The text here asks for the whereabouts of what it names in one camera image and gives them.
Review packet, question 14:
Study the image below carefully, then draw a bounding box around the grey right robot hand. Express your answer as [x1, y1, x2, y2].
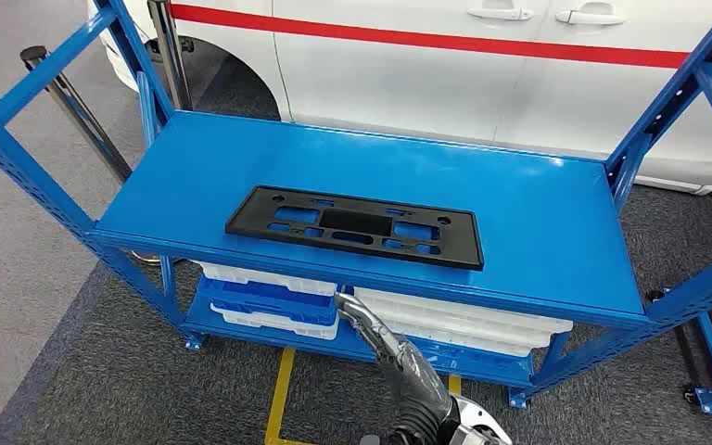
[336, 292, 453, 411]

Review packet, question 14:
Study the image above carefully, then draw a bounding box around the black plastic plate bracket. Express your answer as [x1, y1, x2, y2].
[224, 185, 486, 272]

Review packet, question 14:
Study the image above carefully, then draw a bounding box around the white car red stripe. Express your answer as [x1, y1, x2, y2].
[87, 0, 712, 197]

